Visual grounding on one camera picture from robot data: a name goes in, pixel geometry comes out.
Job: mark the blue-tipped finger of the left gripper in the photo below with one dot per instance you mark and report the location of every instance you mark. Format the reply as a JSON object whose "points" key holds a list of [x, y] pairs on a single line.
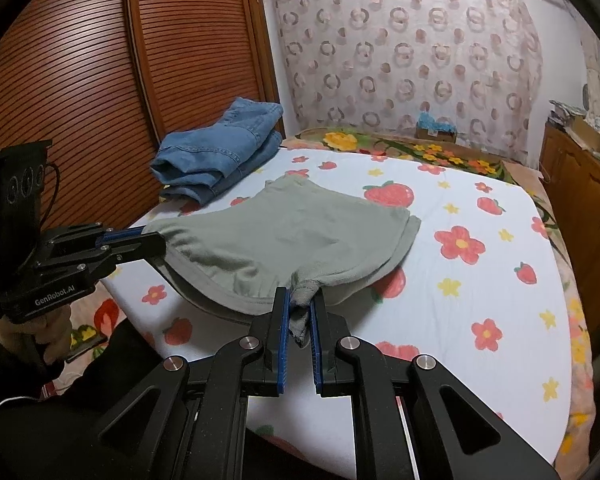
{"points": [[90, 236]]}

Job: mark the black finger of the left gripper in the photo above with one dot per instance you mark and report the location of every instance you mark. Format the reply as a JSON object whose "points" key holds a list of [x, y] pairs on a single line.
{"points": [[98, 263]]}

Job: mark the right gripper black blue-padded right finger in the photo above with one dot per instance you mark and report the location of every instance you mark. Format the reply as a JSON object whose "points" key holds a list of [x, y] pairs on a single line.
{"points": [[414, 419]]}

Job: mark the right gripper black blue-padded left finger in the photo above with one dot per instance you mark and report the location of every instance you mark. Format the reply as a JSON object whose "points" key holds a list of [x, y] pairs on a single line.
{"points": [[187, 420]]}

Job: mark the green grey shorts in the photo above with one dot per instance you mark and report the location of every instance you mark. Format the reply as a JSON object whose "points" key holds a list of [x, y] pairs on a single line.
{"points": [[293, 234]]}

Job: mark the person's left hand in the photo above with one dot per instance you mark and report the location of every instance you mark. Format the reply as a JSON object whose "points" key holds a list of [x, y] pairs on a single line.
{"points": [[49, 333]]}

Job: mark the folded blue denim jeans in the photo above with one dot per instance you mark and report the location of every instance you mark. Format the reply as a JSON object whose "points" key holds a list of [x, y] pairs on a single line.
{"points": [[203, 163]]}

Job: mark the white fruit-print bed sheet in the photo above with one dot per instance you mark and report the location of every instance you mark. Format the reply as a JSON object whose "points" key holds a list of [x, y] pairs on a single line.
{"points": [[480, 259]]}

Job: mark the brown louvered wardrobe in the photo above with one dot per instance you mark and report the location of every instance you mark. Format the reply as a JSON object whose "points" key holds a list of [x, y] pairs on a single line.
{"points": [[107, 80]]}

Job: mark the small blue toy item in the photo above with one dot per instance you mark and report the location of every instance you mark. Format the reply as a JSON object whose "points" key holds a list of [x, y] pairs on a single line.
{"points": [[439, 130]]}

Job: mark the brown wooden sideboard cabinet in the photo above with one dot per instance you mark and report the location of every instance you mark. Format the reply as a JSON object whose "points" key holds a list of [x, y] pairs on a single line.
{"points": [[572, 182]]}

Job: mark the cardboard box on cabinet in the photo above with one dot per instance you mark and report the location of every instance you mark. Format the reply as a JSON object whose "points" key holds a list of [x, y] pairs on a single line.
{"points": [[586, 136]]}

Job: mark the pink circle-pattern curtain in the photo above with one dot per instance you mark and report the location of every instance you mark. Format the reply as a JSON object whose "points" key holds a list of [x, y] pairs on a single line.
{"points": [[472, 66]]}

